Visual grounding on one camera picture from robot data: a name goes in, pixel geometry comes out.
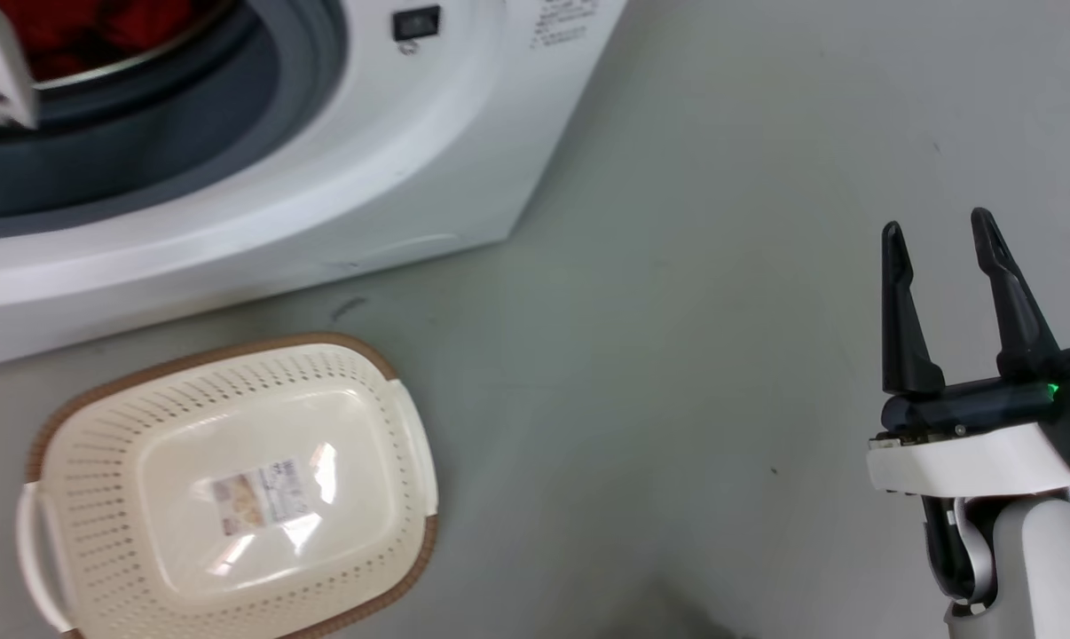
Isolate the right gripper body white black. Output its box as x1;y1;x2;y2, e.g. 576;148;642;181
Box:
867;349;1070;498

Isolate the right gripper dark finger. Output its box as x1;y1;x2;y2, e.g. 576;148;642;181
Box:
881;221;946;397
971;207;1063;384

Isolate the white front-load washing machine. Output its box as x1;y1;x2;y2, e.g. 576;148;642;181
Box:
0;0;629;371

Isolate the paper label in basket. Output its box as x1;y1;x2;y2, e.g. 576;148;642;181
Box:
211;459;312;538

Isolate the cream perforated laundry basket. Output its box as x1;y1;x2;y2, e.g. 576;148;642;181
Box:
16;333;439;639

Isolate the black door latch socket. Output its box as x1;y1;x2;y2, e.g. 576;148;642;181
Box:
392;5;442;43

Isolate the red clothing in drum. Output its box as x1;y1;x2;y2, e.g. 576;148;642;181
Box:
0;0;206;83

